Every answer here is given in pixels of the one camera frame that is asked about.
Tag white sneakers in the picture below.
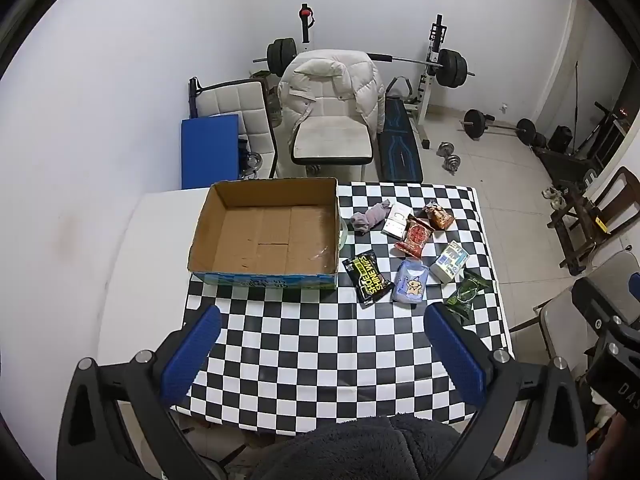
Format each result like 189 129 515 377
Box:
541 186 571 209

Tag red snack packet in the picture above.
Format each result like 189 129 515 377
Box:
394 214 435 259

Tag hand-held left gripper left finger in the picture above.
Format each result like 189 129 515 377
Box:
56 304 223 480

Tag black white checkered tablecloth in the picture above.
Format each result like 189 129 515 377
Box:
181 182 511 433

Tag person's dark fleece garment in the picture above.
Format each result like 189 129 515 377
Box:
249 413 497 480

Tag white upholstered chair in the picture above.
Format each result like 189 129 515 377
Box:
290 112 375 181

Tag dark blue mat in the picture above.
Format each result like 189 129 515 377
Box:
375 76 427 184

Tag small white blue box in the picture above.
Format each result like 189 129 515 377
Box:
430 240 472 285

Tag black yellow snack packet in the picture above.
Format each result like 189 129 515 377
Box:
342 250 393 304

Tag orange panda snack packet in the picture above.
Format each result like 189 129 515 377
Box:
422 201 456 232

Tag metal weight plates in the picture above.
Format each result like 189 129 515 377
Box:
239 150 261 181

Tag white padded folding chair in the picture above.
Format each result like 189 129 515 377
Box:
188 76 279 181

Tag grey metal chair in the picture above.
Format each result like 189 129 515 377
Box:
509 249 640 376

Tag cardboard box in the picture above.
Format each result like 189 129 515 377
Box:
187 176 342 291

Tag small barbell with black plates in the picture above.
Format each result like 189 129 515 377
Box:
459 108 548 148

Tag dark wooden chair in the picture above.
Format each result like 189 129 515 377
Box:
544 166 640 276

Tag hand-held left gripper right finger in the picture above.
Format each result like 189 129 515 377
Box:
424 302 588 480

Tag white paper carton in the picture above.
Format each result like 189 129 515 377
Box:
381 204 415 240

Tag grey sock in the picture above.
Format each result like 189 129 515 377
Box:
349 200 393 234

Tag dark green snack packet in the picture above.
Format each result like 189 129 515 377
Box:
442 269 490 320

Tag light blue tissue packet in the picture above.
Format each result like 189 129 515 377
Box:
392 257 431 306

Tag blue foam board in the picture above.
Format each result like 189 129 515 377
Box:
180 114 242 191

